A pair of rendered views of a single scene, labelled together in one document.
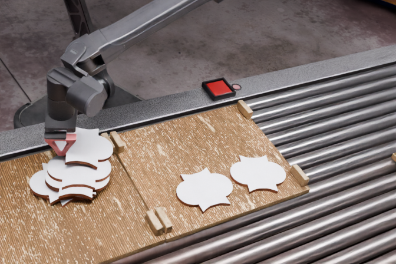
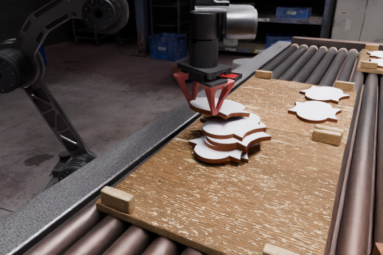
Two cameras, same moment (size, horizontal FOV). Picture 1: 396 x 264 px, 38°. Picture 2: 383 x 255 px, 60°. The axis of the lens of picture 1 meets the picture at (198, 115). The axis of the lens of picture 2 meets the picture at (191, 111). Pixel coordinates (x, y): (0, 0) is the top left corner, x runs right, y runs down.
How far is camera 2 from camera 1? 0.99 m
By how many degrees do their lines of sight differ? 28
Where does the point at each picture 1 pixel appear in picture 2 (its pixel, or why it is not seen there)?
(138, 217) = (306, 142)
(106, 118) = (183, 111)
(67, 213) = (257, 164)
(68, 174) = (232, 128)
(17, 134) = (127, 144)
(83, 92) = (244, 11)
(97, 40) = not seen: outside the picture
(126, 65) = not seen: hidden behind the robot
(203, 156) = (280, 100)
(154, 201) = (298, 130)
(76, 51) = not seen: outside the picture
